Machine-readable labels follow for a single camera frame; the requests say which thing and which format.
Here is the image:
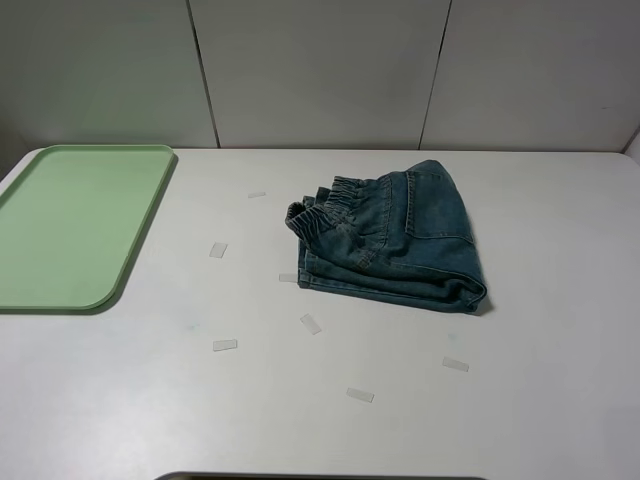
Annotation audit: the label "clear tape strip tilted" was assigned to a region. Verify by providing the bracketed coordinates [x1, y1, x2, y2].
[300, 314, 322, 335]

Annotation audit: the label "light green plastic tray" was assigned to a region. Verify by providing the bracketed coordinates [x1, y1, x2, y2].
[1, 145, 177, 313]

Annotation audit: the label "blue children's denim shorts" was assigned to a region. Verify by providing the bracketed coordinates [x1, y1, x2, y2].
[285, 160, 487, 314]

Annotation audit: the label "clear tape strip lower middle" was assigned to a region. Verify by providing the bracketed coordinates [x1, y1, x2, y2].
[346, 387, 375, 403]

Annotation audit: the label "clear tape strip lower right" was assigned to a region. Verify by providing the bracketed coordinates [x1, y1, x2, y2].
[442, 357, 469, 373]

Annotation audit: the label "clear tape strip middle left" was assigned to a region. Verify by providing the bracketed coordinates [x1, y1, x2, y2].
[279, 273, 298, 283]

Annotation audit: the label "clear tape strip lower left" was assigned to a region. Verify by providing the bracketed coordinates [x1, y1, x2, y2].
[212, 339, 238, 352]

